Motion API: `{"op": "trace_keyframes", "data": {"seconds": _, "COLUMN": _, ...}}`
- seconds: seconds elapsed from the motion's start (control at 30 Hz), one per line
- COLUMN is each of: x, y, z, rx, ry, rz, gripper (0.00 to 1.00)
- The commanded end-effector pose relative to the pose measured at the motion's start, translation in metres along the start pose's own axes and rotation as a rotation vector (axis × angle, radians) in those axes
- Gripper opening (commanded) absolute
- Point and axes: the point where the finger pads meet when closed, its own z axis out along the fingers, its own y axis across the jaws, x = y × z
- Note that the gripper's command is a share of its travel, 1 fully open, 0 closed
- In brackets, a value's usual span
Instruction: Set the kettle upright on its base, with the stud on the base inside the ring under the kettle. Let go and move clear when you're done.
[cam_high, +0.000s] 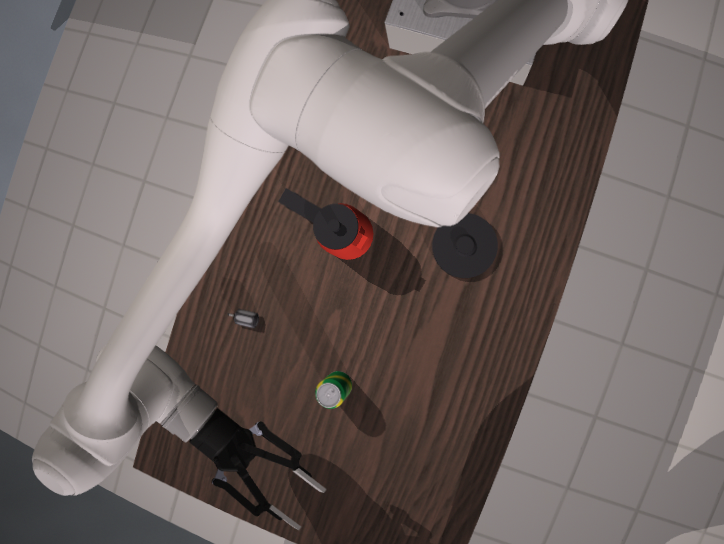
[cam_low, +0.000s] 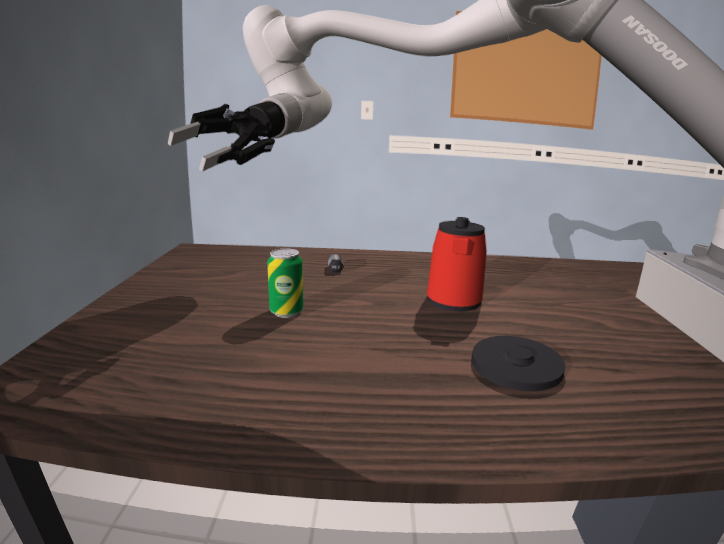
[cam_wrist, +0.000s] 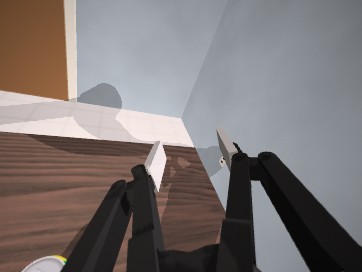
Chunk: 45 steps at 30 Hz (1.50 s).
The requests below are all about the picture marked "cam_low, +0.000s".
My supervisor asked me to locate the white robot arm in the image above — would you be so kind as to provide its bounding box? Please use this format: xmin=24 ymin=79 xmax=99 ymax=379
xmin=243 ymin=0 xmax=724 ymax=168

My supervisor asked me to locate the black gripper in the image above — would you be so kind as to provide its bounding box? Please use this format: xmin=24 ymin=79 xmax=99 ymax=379
xmin=168 ymin=101 xmax=285 ymax=172

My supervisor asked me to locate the green and yellow drink can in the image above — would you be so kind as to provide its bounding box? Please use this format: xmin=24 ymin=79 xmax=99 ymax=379
xmin=267 ymin=249 xmax=303 ymax=318

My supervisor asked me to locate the black round disc with center stud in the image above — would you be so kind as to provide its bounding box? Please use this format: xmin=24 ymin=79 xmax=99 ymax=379
xmin=471 ymin=336 xmax=566 ymax=392

